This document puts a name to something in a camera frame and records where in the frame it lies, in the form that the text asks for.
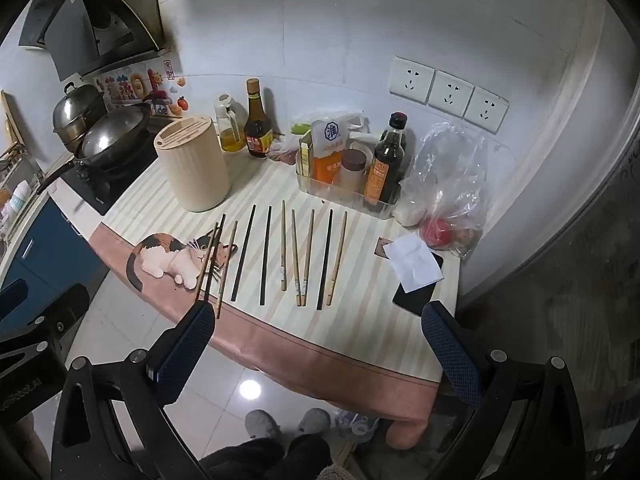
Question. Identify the person's black trouser legs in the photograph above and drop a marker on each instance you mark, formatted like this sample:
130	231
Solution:
265	460

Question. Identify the red tomato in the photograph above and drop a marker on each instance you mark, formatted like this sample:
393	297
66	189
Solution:
438	234

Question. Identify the dark brown wooden chopstick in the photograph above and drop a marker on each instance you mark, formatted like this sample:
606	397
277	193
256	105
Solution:
206	267
215	257

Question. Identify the dark vinegar bottle orange label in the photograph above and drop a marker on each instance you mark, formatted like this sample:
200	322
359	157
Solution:
385	170

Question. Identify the clear plastic bottle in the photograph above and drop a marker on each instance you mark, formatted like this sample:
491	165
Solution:
356	425

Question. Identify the striped cat print tablecloth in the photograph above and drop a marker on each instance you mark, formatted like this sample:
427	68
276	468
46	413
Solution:
300	340

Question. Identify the plastic bag with green contents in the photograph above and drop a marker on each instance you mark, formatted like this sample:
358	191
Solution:
287	147

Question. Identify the white powder bag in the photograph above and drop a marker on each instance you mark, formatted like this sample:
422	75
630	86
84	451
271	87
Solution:
410	210

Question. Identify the steel steamer pot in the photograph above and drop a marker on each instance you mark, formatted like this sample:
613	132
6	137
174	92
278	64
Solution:
77	112

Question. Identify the white and orange seasoning bag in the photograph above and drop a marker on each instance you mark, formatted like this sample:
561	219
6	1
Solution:
330	155

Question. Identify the white wall socket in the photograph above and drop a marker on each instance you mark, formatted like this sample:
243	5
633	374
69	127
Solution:
451	94
412	80
486	109

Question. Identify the grey slipper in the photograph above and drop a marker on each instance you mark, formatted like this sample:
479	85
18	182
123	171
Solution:
314	420
261	424

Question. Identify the clear plastic organizer bin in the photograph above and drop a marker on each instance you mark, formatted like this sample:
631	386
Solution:
345	195

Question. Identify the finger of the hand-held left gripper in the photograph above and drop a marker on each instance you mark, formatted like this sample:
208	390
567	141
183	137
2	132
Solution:
62	307
12	300

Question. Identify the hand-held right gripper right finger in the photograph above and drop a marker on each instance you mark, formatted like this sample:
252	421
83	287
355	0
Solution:
450	352

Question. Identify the beige cylindrical utensil holder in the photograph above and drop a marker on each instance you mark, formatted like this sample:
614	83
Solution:
192	165

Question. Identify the red paper-cut wall sticker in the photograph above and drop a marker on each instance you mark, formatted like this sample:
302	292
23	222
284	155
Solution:
168	68

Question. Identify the metal dish rack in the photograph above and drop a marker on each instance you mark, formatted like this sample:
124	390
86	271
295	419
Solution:
15	170

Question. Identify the black induction cooktop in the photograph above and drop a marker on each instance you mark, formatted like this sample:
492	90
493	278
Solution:
107	182

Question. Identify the white paper sheet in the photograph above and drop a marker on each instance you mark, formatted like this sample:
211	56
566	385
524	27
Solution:
417	260

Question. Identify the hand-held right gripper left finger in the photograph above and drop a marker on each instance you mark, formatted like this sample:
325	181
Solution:
186	345

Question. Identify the black smartphone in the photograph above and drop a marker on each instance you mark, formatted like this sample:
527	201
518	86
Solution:
415	300

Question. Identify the clear plastic bag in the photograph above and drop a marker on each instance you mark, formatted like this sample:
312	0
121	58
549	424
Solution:
450	175

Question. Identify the jar with brown lid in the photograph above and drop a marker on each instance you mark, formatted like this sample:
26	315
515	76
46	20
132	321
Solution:
353	170

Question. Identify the dark brown card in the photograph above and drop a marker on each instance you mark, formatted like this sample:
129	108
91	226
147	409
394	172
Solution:
381	247

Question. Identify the black range hood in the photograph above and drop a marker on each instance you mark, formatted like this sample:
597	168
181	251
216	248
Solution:
65	35

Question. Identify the white round container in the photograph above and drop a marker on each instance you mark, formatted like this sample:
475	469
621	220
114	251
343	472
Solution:
372	152

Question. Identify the brown sauce bottle tan cap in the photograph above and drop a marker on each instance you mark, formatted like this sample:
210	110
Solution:
257	130

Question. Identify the steel wok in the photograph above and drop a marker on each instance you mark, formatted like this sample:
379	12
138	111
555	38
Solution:
117	135

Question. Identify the wooden cutting board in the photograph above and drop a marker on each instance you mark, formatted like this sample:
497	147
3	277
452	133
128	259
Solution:
7	120

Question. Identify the clear oil dispenser bottle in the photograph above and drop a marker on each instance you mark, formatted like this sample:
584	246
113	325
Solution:
229	130

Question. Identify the person's left forearm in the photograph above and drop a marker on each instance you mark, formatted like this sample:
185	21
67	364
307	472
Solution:
17	445

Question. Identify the yellow seasoning packet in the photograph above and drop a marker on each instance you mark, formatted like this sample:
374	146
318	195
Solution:
305	152

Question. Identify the white cup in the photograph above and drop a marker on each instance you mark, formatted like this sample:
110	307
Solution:
20	197

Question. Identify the blue cabinet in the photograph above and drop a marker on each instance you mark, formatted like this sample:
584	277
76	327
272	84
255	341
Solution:
45	255

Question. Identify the colourful cartoon wall sticker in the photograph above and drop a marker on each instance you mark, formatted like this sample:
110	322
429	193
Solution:
130	85

